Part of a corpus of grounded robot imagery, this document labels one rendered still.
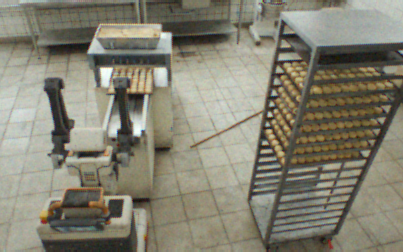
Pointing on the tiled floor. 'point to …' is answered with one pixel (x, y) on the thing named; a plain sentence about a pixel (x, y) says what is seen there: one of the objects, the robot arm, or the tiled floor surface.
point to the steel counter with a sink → (135, 20)
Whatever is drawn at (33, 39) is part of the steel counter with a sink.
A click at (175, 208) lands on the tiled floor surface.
